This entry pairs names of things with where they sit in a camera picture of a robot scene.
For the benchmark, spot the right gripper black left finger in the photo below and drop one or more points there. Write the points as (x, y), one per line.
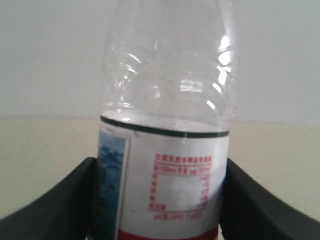
(63, 213)

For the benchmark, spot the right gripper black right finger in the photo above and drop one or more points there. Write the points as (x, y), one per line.
(250, 212)

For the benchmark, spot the clear water bottle red cap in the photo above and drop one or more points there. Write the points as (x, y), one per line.
(168, 100)

